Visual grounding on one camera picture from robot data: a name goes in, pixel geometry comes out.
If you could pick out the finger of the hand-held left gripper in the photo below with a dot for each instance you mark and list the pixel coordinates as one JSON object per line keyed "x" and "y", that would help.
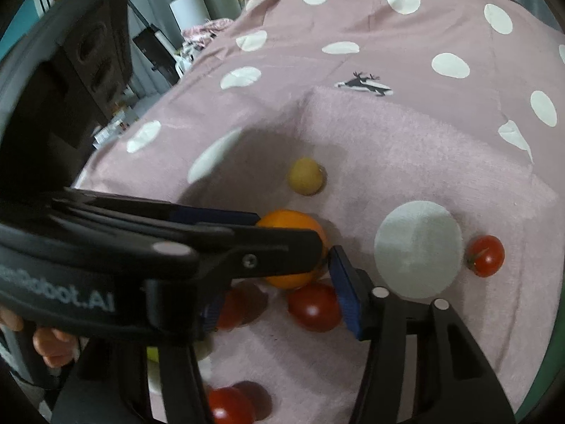
{"x": 265, "y": 251}
{"x": 212, "y": 217}

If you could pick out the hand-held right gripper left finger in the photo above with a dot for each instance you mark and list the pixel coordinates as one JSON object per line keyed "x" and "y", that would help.
{"x": 178, "y": 384}

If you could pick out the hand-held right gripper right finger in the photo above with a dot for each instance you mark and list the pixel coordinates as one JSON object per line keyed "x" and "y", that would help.
{"x": 348, "y": 293}

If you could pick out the orange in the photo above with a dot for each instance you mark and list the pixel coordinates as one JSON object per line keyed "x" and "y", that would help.
{"x": 287, "y": 223}

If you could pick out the red tomato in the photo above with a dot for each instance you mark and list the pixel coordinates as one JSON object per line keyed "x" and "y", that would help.
{"x": 485, "y": 255}
{"x": 314, "y": 308}
{"x": 229, "y": 406}
{"x": 230, "y": 311}

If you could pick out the small tan round fruit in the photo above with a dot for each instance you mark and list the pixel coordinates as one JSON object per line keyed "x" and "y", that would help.
{"x": 307, "y": 175}

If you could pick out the black box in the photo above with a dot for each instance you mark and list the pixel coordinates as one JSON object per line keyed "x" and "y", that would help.
{"x": 152, "y": 51}

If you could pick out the pink polka dot blanket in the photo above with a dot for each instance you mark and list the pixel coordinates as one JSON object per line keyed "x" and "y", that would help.
{"x": 375, "y": 119}

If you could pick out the white cylindrical lamp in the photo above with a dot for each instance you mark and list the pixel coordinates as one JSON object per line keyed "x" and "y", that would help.
{"x": 190, "y": 11}

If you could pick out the pink clothes pile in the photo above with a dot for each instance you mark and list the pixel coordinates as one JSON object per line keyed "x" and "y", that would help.
{"x": 205, "y": 33}

